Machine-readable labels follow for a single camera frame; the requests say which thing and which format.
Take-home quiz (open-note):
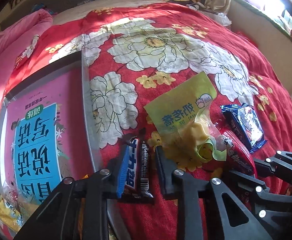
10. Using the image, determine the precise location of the pink quilt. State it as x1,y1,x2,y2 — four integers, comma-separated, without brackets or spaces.
0,9,53,99

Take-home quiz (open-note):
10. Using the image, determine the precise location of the green milk snack bag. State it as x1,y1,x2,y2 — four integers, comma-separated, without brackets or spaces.
144,72,227,171

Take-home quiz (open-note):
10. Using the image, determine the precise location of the black chocolate bar wrapper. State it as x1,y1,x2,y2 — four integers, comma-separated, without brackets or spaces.
119,128,154,204

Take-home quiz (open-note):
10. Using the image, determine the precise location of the grey tray box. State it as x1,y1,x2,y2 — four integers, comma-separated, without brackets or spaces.
0,52,130,239

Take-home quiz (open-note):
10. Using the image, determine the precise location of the pink blue book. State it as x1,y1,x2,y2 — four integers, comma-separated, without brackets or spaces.
5,68,93,204

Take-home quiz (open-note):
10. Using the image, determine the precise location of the gold foil snack bag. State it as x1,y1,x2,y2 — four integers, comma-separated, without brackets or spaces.
0,187,39,232

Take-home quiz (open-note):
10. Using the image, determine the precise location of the red floral bedspread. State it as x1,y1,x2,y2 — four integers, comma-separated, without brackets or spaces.
0,3,292,239

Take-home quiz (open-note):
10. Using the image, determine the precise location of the red Alpenliebe candy packet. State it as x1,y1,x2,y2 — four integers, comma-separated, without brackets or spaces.
215,121,257,177

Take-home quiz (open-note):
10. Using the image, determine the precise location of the blue Oreo cookie packet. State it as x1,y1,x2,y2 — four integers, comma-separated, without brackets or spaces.
220,103,267,153

